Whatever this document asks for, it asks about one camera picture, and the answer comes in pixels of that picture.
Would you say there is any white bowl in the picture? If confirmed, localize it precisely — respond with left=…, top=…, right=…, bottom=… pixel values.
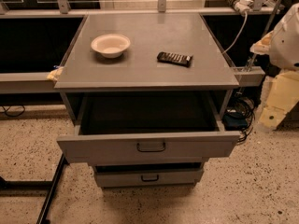
left=91, top=34, right=131, bottom=59

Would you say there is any grey drawer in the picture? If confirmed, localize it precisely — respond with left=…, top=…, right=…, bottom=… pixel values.
left=58, top=91, right=239, bottom=166
left=93, top=162, right=204, bottom=188

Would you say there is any black cable bundle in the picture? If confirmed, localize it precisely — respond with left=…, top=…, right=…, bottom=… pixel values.
left=222, top=95, right=256, bottom=146

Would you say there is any grey top drawer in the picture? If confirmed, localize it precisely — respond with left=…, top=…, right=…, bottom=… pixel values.
left=58, top=91, right=239, bottom=166

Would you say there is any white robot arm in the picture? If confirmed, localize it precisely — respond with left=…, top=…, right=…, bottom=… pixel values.
left=250, top=4, right=299, bottom=130

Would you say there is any yellow tape scrap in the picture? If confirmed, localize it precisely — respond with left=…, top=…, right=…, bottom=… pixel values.
left=47, top=66, right=64, bottom=82

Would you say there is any white power cable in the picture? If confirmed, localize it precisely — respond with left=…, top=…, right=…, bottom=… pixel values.
left=221, top=11, right=249, bottom=55

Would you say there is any white power strip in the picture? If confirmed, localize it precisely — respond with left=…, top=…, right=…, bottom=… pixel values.
left=226, top=0, right=252, bottom=14

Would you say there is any grey metal rail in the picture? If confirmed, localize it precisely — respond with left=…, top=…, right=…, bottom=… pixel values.
left=0, top=72, right=56, bottom=94

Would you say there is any grey bottom drawer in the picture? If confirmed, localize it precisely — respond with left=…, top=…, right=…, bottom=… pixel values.
left=93, top=162, right=204, bottom=188

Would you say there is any black floor cable left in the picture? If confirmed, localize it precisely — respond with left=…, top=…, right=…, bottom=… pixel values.
left=0, top=105, right=26, bottom=118

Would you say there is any black floor frame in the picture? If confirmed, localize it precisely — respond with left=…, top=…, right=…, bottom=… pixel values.
left=0, top=155, right=68, bottom=224

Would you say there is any black snack bar packet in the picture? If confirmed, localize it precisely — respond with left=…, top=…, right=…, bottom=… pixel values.
left=157, top=51, right=192, bottom=67

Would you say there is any grey drawer cabinet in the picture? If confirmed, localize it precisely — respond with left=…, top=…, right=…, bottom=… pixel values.
left=54, top=13, right=240, bottom=188

